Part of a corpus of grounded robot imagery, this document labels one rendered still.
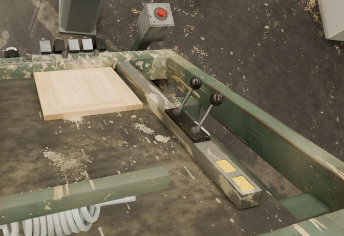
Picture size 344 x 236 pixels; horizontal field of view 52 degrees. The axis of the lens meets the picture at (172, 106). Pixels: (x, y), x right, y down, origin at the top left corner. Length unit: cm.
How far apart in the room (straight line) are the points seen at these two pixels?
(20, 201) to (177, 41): 246
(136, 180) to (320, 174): 61
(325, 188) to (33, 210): 70
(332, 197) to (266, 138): 25
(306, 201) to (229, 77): 202
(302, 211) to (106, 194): 58
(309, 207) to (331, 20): 282
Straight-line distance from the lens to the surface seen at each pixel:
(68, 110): 114
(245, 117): 112
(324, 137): 326
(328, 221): 66
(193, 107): 135
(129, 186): 39
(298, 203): 91
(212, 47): 288
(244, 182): 80
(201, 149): 89
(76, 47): 169
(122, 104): 117
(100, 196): 39
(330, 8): 364
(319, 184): 94
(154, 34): 172
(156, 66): 161
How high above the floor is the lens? 230
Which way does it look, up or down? 64 degrees down
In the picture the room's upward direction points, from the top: 53 degrees clockwise
